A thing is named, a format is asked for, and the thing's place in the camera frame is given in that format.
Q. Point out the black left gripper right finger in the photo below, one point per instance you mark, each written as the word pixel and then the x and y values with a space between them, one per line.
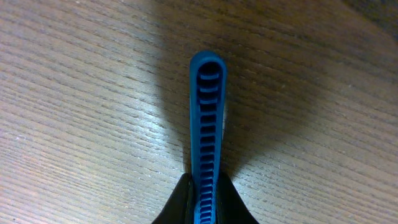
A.
pixel 230 208

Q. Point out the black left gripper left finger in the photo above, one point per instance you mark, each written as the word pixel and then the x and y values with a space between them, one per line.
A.
pixel 179 209

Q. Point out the blue disposable razor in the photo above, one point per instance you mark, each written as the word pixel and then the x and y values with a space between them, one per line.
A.
pixel 208 75

